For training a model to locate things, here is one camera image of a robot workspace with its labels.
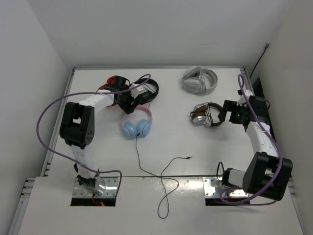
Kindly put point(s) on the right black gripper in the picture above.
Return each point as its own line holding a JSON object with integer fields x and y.
{"x": 230, "y": 106}

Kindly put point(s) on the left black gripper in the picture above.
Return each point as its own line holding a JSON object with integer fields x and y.
{"x": 127, "y": 107}

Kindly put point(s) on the blue pink cat-ear headphones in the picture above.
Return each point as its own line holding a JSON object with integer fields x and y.
{"x": 142, "y": 128}

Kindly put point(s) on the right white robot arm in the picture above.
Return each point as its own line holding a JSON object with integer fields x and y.
{"x": 268, "y": 174}

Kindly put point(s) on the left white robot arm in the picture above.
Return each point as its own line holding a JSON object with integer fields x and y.
{"x": 78, "y": 124}

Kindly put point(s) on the red headphones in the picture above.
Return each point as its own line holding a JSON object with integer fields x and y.
{"x": 109, "y": 99}

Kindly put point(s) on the black headphones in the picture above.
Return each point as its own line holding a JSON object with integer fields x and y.
{"x": 151, "y": 91}

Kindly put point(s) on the white grey headphones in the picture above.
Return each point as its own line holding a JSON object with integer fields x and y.
{"x": 200, "y": 81}

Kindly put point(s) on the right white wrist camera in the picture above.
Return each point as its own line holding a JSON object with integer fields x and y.
{"x": 243, "y": 97}

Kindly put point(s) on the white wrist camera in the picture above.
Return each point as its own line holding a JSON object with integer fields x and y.
{"x": 136, "y": 90}
{"x": 243, "y": 97}

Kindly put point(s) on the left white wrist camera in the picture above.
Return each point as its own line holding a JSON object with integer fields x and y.
{"x": 136, "y": 90}

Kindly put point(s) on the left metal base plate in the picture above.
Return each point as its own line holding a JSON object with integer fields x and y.
{"x": 107, "y": 189}

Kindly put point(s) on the metal base plate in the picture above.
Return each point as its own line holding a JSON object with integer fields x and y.
{"x": 213, "y": 189}
{"x": 107, "y": 189}

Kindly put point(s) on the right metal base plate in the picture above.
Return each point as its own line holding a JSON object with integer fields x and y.
{"x": 213, "y": 189}

